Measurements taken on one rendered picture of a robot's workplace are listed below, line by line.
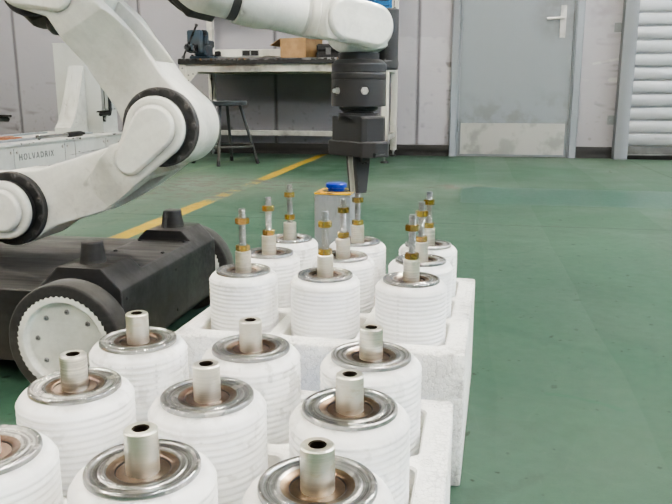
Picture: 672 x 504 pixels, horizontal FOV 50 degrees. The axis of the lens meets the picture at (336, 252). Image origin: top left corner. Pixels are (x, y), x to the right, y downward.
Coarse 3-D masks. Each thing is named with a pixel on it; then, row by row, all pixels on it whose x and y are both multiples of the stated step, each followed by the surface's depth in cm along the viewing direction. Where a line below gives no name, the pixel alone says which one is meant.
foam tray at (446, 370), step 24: (456, 288) 124; (288, 312) 106; (456, 312) 106; (192, 336) 96; (216, 336) 96; (288, 336) 96; (456, 336) 96; (192, 360) 97; (312, 360) 93; (432, 360) 90; (456, 360) 89; (312, 384) 94; (432, 384) 90; (456, 384) 90; (456, 408) 90; (456, 432) 91; (456, 456) 92; (456, 480) 92
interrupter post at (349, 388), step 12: (348, 372) 57; (360, 372) 56; (336, 384) 56; (348, 384) 55; (360, 384) 56; (336, 396) 56; (348, 396) 55; (360, 396) 56; (336, 408) 56; (348, 408) 56; (360, 408) 56
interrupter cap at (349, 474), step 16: (288, 464) 48; (336, 464) 48; (352, 464) 48; (272, 480) 46; (288, 480) 46; (336, 480) 46; (352, 480) 46; (368, 480) 46; (272, 496) 44; (288, 496) 44; (304, 496) 44; (336, 496) 44; (352, 496) 44; (368, 496) 44
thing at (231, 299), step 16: (272, 272) 101; (224, 288) 97; (240, 288) 97; (256, 288) 97; (272, 288) 100; (224, 304) 98; (240, 304) 97; (256, 304) 98; (272, 304) 100; (224, 320) 98; (272, 320) 100
